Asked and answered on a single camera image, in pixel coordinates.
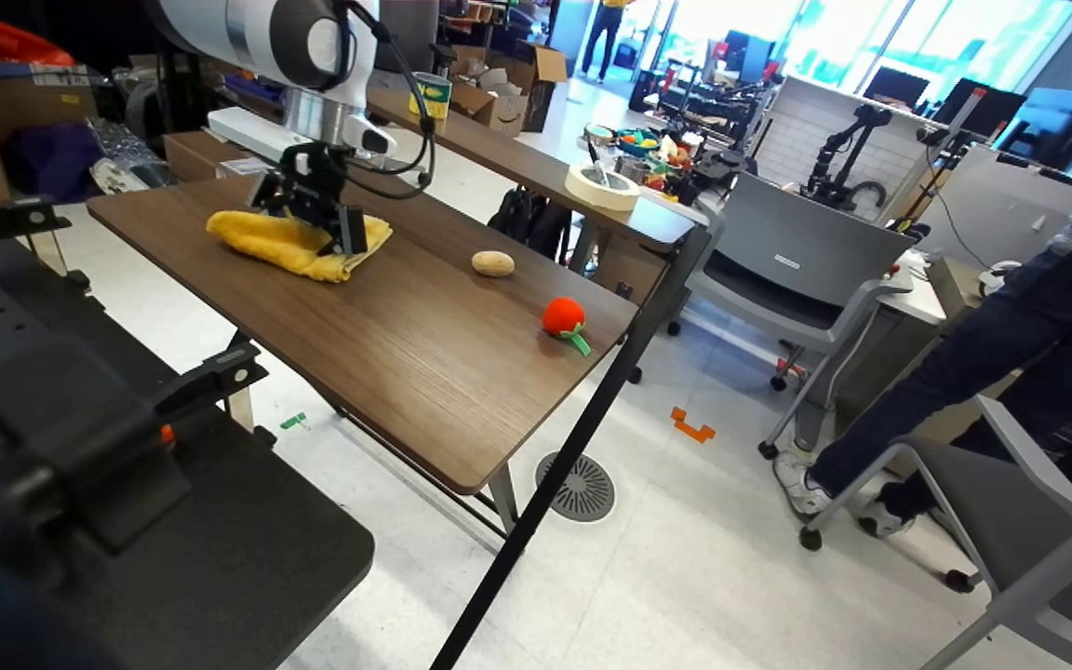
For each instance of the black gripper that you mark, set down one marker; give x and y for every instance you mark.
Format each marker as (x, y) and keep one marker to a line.
(306, 183)

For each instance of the yellow terry towel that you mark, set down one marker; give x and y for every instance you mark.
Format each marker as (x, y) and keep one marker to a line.
(295, 246)

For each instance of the beige potato toy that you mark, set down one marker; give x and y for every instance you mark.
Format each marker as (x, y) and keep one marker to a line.
(493, 261)

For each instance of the red tomato toy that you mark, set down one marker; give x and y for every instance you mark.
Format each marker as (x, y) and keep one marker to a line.
(563, 317)

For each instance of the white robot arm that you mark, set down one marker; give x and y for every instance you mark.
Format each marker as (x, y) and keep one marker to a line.
(320, 53)

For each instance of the cardboard box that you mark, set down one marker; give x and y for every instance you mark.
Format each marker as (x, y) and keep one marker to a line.
(507, 91)

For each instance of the white tape roll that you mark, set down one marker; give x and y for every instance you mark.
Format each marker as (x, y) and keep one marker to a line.
(599, 186)

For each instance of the orange floor marker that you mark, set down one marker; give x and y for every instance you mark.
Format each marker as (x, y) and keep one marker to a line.
(686, 427)

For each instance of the person in grey hoodie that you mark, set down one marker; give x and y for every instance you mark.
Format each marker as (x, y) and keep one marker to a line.
(1022, 328)

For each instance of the black perforated camera mount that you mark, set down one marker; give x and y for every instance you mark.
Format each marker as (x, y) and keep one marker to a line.
(138, 521)

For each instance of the black camera tripod leg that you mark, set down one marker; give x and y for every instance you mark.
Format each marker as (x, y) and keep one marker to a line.
(648, 317)

